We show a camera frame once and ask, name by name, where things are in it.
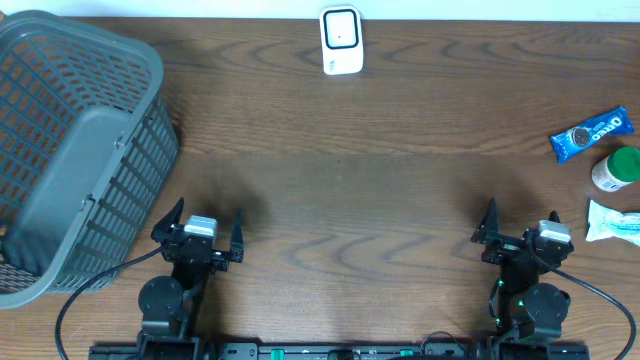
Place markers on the blue Oreo cookie pack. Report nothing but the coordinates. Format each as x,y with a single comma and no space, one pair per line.
586,134

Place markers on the green lid jar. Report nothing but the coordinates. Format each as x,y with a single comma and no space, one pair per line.
617,170

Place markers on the grey plastic basket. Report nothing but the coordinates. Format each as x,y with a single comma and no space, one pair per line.
86,147

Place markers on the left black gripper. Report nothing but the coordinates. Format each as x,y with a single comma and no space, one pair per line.
164,230

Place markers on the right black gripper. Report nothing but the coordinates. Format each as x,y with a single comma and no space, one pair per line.
489,227

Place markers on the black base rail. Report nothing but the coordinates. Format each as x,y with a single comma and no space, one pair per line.
253,351

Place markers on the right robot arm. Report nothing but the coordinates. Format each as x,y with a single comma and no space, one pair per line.
528,313

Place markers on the white barcode scanner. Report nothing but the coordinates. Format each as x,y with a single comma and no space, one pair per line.
341,40

